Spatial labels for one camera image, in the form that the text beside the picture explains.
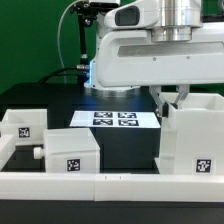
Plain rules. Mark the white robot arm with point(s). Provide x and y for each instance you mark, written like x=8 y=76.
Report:
x=167 y=20

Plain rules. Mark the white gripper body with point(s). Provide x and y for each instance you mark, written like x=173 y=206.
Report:
x=132 y=58

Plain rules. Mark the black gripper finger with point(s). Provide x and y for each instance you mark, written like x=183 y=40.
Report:
x=162 y=107
x=183 y=91

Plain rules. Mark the white drawer cabinet box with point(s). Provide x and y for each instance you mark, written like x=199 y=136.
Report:
x=192 y=136

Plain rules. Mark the white front fence bar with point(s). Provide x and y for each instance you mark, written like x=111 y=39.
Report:
x=111 y=187

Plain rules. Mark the white left fence block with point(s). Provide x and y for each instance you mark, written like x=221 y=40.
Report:
x=7 y=148

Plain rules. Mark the white open drawer tray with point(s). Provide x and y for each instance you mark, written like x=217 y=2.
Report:
x=27 y=125

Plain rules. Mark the white marker sheet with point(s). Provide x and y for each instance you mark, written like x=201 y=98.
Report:
x=114 y=119

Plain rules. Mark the white drawer with knob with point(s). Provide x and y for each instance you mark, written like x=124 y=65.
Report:
x=71 y=150

